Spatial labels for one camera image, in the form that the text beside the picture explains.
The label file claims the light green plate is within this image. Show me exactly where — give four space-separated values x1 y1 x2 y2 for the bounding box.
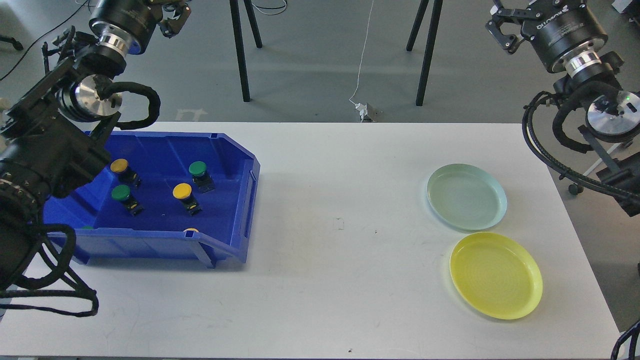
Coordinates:
425 163 508 232

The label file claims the black tripod leg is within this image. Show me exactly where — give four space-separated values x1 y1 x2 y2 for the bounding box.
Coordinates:
243 0 263 49
415 0 444 107
405 0 430 52
229 0 251 103

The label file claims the yellow plate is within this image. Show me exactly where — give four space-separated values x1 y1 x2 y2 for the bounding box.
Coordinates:
449 232 544 321

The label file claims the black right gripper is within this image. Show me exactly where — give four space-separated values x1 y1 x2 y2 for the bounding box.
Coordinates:
485 0 609 74

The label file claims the white cable with plug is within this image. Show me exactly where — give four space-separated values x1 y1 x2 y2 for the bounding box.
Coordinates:
348 0 377 123

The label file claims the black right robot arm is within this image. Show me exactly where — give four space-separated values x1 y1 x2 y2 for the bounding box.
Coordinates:
486 0 640 217

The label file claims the blue plastic bin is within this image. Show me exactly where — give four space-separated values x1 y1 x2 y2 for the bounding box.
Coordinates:
43 131 260 268

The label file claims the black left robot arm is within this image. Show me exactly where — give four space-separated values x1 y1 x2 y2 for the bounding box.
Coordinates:
0 0 191 318

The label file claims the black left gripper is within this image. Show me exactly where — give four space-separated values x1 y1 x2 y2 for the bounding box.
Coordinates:
89 0 192 56

